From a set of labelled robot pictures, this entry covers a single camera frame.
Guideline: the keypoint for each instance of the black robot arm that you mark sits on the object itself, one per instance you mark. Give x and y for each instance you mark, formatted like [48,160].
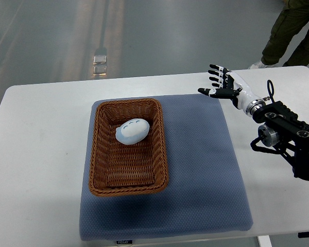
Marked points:
[282,133]

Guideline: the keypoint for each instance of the blue foam cushion mat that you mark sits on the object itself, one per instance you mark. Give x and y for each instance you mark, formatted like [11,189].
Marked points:
[205,191]

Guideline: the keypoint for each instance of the metal floor socket box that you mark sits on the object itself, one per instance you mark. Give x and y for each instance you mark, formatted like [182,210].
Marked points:
[100,65]

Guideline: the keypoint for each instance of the blue white plush toy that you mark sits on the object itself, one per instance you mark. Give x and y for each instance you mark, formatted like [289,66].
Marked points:
[132,131]

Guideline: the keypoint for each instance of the black table control panel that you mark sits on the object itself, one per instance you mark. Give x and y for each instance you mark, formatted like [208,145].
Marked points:
[303,235]

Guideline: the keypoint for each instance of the brown wicker basket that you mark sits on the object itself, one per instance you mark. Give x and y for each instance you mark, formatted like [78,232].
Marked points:
[123,170]

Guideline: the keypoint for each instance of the person in green trousers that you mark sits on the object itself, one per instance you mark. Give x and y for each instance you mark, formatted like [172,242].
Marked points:
[293,17]

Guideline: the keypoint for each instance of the white table leg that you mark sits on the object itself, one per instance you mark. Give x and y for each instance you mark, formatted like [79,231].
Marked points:
[264,241]

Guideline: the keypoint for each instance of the white sneaker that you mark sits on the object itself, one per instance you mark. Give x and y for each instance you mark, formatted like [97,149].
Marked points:
[260,65]

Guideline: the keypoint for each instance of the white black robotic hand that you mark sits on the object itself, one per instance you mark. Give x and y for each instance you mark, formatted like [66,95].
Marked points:
[227,84]

